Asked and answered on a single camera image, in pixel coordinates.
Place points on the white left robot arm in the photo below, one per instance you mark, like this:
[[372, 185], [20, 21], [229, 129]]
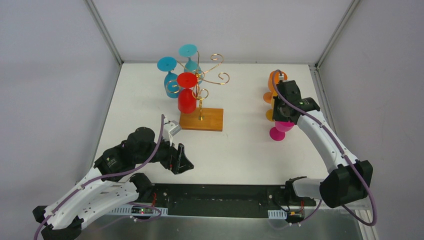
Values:
[[113, 180]]

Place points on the blue wine glass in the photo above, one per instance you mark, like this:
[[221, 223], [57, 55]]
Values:
[[168, 64]]

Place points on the wooden rack base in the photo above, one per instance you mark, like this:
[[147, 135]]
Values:
[[211, 119]]

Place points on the controller board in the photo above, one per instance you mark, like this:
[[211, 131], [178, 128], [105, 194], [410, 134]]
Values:
[[142, 210], [295, 217]]

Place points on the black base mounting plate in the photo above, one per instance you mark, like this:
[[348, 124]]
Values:
[[215, 200]]

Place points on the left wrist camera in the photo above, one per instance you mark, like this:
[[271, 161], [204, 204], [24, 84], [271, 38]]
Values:
[[170, 129]]

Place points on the left controller board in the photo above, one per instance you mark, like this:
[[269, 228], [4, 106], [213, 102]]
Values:
[[142, 210]]

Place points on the yellow wine glass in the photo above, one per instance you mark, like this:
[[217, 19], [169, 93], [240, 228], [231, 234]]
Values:
[[270, 112]]

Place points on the teal wine glass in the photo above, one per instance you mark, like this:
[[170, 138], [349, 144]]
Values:
[[188, 51]]

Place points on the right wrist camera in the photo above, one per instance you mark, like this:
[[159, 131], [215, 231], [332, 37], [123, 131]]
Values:
[[283, 77]]

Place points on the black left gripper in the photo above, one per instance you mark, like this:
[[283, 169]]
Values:
[[175, 157]]

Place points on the magenta wine glass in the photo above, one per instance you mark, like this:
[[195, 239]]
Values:
[[278, 132]]

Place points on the red wine glass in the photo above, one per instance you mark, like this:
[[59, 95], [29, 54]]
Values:
[[186, 102]]

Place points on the orange wine glass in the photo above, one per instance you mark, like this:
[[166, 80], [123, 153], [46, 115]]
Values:
[[274, 77]]

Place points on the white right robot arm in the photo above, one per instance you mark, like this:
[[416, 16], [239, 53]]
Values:
[[348, 178]]

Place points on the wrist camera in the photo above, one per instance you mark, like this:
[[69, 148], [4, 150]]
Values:
[[170, 129], [283, 77]]

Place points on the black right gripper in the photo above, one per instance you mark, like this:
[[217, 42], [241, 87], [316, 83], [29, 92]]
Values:
[[288, 90]]

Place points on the right controller board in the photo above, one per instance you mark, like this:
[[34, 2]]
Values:
[[295, 217]]

